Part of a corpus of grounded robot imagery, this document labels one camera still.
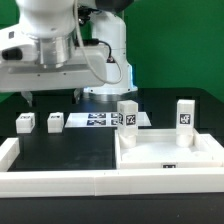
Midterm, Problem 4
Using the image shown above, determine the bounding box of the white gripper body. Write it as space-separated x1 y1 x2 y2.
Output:
0 45 108 92

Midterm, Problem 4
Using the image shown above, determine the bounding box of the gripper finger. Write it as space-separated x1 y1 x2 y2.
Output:
73 88 82 104
21 91 33 107

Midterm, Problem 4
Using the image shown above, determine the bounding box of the white square table top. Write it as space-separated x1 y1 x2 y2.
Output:
115 129 224 169

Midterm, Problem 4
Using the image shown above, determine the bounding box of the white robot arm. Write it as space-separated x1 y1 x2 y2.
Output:
0 0 136 103

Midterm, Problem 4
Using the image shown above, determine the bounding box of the white marker sheet with tags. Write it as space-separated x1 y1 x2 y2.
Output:
65 112 151 128

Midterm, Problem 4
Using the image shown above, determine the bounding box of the white U-shaped obstacle fence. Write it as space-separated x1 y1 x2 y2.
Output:
0 138 224 198

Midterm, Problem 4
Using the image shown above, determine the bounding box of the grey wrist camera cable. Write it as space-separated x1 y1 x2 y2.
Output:
73 0 124 85

